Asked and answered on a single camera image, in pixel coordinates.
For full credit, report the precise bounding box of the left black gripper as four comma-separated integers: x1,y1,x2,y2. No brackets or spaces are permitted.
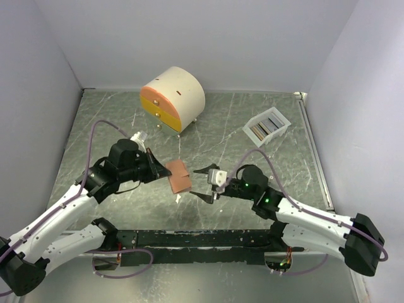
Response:
119,147,172,183

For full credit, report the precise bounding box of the pink leather card holder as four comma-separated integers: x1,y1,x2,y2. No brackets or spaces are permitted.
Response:
165,159,192,194

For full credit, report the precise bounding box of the white plastic card bin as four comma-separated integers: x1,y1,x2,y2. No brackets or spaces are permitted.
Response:
242,107,292,148

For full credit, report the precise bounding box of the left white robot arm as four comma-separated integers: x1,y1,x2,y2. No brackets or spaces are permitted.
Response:
1,139,171,296

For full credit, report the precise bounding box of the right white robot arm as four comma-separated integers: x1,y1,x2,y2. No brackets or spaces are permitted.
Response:
196,164,384,276

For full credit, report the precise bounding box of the stack of cards in bin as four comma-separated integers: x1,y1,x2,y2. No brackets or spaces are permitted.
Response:
250,112,284,141

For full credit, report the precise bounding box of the cream round drawer cabinet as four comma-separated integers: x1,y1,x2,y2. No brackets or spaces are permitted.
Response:
140,66,206,137

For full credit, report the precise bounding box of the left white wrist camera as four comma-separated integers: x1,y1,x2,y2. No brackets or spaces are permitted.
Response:
130,131,148,152

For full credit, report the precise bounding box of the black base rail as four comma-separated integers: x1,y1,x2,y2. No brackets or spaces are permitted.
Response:
91,229,304,268

